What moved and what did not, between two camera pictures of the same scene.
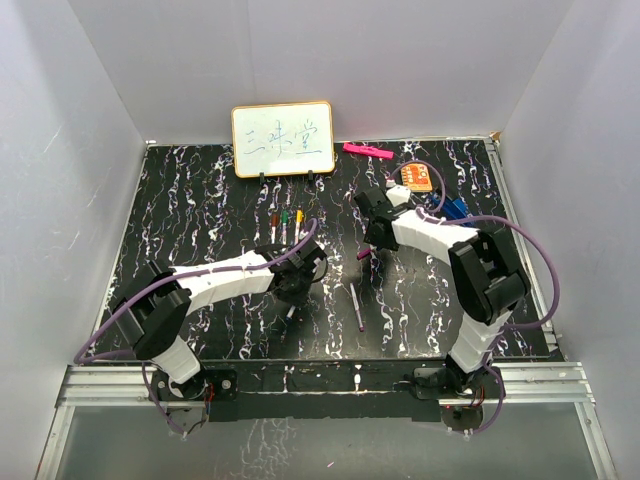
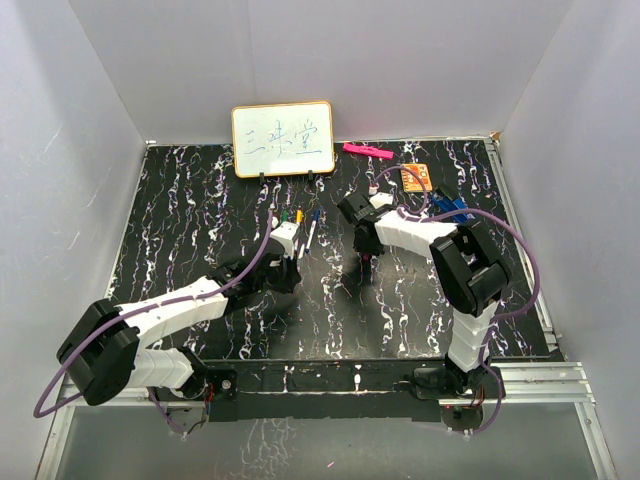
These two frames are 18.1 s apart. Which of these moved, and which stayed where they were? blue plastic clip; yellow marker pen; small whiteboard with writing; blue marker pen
Moved: blue marker pen
Stayed: blue plastic clip; small whiteboard with writing; yellow marker pen
